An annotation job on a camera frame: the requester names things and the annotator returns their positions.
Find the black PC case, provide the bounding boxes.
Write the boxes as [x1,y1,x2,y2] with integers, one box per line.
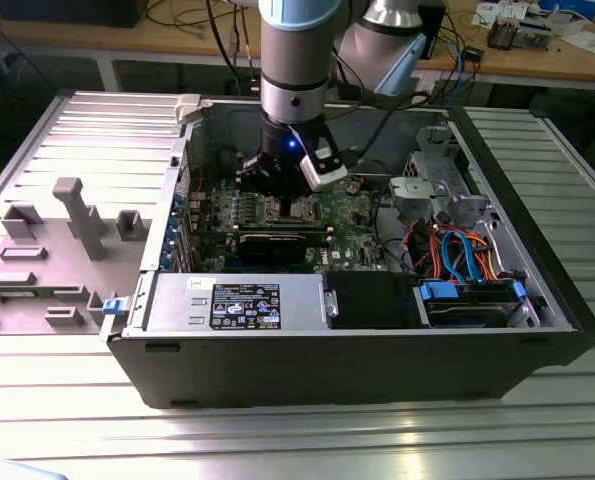
[99,94,595,411]

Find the thin black cable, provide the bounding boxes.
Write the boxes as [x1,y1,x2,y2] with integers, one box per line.
[146,0,223,41]

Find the silver metal drive cage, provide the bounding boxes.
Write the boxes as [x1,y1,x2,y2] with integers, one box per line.
[401,124,496,231]

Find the black tower box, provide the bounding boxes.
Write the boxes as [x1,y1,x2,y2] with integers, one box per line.
[420,0,448,61]

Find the white paper sheets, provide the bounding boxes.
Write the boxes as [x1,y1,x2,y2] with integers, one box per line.
[559,18,595,56]

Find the CPU cooler heat sink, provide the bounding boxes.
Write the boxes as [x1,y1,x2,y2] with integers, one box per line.
[486,13,522,51]

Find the black camera cable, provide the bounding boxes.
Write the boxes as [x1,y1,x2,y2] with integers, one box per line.
[326,44,431,169]

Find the beige case latch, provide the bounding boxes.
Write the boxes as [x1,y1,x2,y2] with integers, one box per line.
[174,93,202,126]

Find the blue box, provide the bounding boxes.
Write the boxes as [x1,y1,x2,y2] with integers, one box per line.
[539,0,595,14]

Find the silver power supply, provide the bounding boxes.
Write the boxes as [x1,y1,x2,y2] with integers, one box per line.
[144,272,328,334]

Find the grey hanging cable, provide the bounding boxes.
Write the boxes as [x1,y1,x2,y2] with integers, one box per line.
[204,0,243,97]
[239,0,259,97]

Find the grey parts rack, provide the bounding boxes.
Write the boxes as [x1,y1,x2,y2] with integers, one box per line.
[0,176,154,336]

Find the hard disk blue carrier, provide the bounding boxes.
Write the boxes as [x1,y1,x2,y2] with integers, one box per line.
[416,280,528,330]

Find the RAM stick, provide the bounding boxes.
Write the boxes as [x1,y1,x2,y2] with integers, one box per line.
[239,219,328,236]

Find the orange wire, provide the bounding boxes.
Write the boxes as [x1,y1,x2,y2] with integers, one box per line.
[426,227,503,282]

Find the silver CPU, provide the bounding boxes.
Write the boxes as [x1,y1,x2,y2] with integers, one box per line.
[275,199,307,219]

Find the blue wire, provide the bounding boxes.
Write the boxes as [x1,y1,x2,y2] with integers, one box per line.
[440,228,482,286]

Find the metal socket cover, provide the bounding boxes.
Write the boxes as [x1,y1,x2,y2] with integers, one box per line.
[266,194,319,224]

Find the black wire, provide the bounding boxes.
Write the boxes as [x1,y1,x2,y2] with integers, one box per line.
[371,187,413,274]

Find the green motherboard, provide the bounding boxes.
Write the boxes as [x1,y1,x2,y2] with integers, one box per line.
[186,172,393,274]

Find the black graphics card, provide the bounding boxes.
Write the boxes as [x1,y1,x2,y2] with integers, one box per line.
[236,232,308,266]

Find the white printed paper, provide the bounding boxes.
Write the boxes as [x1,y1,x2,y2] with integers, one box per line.
[471,1,504,27]

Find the wooden desk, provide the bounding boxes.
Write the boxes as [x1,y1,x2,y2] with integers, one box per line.
[0,0,595,94]

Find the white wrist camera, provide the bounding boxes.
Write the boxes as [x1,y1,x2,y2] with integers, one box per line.
[299,144,351,192]

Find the grey electronic device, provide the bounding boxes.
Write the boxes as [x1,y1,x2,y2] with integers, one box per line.
[516,20,554,52]

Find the CPU socket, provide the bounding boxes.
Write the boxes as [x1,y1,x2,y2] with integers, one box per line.
[265,192,321,225]

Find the blue network cable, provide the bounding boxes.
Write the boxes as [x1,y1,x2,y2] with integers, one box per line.
[453,38,472,102]

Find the black plastic shroud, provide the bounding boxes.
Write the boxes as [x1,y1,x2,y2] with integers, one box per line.
[324,272,421,331]

